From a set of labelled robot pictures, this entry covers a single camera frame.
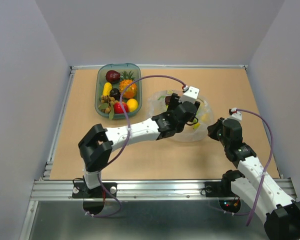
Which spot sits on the dark maroon fruit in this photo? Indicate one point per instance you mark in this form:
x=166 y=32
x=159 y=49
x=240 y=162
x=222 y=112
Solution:
x=167 y=100

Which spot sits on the yellow banana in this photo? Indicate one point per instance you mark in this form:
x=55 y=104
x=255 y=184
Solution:
x=203 y=120

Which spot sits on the yellow corn cob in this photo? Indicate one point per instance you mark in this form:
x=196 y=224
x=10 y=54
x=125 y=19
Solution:
x=107 y=89

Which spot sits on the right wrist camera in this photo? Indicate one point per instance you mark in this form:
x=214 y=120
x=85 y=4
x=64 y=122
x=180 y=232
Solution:
x=235 y=114

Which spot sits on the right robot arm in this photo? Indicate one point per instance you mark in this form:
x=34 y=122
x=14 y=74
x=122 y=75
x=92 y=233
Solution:
x=278 y=211

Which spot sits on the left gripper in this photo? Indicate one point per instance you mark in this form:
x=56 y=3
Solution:
x=173 y=102

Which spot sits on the dark purple plum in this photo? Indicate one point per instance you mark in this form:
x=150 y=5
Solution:
x=115 y=93

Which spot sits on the green plastic tray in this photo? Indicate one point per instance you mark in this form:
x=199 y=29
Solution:
x=101 y=80

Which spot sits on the brown longan bunch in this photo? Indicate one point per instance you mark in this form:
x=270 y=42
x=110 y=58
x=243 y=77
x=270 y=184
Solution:
x=107 y=105

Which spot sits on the dark red apple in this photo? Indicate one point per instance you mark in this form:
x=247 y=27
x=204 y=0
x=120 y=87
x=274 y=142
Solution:
x=113 y=76

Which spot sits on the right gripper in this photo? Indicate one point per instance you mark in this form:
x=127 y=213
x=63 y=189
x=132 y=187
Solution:
x=212 y=128

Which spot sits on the orange pineapple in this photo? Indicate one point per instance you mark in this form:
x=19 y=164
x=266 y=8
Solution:
x=126 y=79

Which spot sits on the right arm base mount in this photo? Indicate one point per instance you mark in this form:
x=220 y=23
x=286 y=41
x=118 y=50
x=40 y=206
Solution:
x=221 y=188

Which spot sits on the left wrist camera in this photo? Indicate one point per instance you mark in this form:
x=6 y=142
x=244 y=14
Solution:
x=189 y=94

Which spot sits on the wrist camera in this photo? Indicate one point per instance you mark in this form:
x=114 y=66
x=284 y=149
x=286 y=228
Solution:
x=235 y=114
x=189 y=94

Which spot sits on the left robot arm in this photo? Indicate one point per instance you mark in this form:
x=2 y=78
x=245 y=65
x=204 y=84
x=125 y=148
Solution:
x=98 y=143

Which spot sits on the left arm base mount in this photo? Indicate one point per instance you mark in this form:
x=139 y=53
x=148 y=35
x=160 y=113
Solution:
x=81 y=191

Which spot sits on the aluminium front rail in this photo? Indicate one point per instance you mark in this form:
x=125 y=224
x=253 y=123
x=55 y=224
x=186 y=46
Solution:
x=126 y=190

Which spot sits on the clear plastic bag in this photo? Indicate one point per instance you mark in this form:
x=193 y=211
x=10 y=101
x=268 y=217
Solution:
x=156 y=105

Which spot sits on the yellow lemon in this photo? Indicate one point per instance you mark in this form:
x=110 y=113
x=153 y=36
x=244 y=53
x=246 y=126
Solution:
x=132 y=105

